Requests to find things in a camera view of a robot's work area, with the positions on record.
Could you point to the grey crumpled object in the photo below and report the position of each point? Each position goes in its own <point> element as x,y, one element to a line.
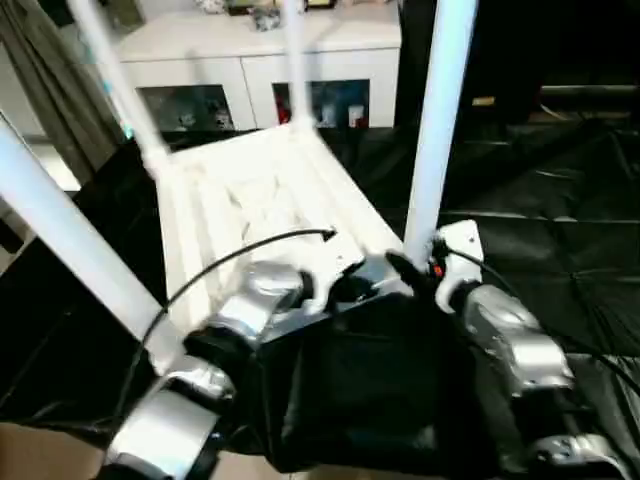
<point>265,15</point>

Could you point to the white upturned plastic table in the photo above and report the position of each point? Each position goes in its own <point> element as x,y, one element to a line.
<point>250,200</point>

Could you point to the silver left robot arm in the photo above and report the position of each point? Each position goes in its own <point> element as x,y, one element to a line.
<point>230,340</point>

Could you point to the grey curtain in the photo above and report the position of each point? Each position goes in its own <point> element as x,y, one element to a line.
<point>55,90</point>

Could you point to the black case with yellow label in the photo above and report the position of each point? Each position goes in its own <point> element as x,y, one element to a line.
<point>540,50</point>

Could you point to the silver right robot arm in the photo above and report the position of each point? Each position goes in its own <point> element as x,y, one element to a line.
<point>515,350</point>

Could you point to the white glass-door cabinet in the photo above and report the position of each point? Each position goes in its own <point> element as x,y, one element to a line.
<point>240,50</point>

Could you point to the white plastic table leg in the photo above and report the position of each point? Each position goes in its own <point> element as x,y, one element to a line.
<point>295,60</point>
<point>70,240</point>
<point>438,120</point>
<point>115,80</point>

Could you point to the black work mat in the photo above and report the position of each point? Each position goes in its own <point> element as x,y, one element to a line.
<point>540,250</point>

